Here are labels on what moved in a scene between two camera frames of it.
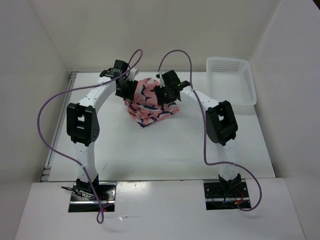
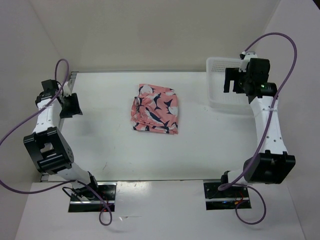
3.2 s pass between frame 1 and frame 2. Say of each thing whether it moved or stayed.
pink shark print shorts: moved
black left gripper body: moved
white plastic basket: stayed
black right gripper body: moved
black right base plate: stayed
